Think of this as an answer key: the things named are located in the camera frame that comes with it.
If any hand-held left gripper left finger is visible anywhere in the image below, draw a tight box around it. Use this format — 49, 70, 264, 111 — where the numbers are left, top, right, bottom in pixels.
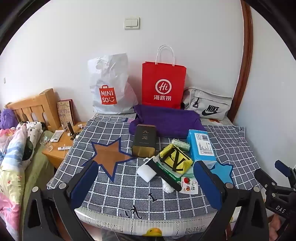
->
23, 159, 100, 241

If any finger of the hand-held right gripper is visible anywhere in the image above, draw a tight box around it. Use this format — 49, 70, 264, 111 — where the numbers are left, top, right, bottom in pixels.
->
254, 168, 296, 198
275, 159, 296, 185

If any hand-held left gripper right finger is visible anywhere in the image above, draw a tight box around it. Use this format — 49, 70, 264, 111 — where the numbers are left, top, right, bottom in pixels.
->
193, 160, 270, 241

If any tomato print sachet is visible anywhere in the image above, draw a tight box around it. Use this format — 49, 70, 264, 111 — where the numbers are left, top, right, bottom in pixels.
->
180, 176, 197, 193

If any green tissue packet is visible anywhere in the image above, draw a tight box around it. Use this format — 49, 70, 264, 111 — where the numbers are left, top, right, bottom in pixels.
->
155, 161, 193, 179

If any clear green pack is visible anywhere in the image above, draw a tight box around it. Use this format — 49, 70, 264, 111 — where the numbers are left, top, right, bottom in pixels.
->
171, 138, 191, 152

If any yellow mesh pouch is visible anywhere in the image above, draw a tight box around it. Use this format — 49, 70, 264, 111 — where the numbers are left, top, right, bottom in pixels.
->
158, 144, 193, 176

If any white tissue pack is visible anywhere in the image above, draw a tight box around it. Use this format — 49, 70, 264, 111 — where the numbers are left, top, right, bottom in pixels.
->
136, 159, 160, 182

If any person's right hand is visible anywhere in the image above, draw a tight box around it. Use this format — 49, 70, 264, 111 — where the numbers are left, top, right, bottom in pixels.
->
269, 214, 286, 241

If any blue tissue pack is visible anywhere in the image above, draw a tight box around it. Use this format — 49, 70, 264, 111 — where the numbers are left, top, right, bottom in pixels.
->
186, 129, 218, 169

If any white crumpled wrap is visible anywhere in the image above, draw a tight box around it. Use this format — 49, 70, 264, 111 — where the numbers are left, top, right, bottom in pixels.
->
161, 179, 176, 194

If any wooden nightstand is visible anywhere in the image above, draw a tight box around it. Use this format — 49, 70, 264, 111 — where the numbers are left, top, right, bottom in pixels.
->
42, 122, 87, 169

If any grey checked tablecloth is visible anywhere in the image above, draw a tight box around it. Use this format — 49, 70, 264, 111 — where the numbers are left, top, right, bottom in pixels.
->
47, 113, 263, 219

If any green bed sheet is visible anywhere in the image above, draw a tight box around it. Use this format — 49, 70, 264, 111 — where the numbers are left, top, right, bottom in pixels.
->
23, 131, 56, 186

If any white cosmetic tube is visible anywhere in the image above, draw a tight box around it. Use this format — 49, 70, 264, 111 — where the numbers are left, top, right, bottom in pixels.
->
50, 130, 63, 142

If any white lace tablecloth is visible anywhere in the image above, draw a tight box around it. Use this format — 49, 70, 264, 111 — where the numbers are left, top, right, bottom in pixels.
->
74, 112, 245, 238

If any floral quilt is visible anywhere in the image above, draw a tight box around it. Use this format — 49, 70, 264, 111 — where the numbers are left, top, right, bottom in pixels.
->
0, 120, 45, 241

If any dark tea tin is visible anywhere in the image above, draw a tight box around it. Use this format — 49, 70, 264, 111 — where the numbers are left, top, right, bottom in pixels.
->
132, 124, 157, 158

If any patterned book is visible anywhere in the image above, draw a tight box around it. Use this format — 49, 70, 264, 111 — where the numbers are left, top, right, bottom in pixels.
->
57, 100, 75, 127

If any purple towel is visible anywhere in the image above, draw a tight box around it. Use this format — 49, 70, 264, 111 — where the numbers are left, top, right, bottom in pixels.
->
129, 104, 206, 139

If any grey waist bag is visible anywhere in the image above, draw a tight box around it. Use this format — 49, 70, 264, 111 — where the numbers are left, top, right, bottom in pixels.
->
183, 88, 233, 120

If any wooden bed headboard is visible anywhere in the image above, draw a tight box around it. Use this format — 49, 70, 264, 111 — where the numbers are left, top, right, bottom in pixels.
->
5, 88, 62, 132

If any purple plush blanket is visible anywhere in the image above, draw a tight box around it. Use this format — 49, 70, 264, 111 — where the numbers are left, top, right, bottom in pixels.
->
0, 108, 16, 130

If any white plastic shopping bag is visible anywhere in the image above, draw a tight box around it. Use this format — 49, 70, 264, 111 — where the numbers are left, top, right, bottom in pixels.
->
88, 53, 139, 114

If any red paper shopping bag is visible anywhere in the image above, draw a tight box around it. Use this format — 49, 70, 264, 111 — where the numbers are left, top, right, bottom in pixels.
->
142, 45, 187, 110

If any white wall light switch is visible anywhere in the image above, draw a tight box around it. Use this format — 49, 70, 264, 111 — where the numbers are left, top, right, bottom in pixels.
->
124, 18, 140, 30

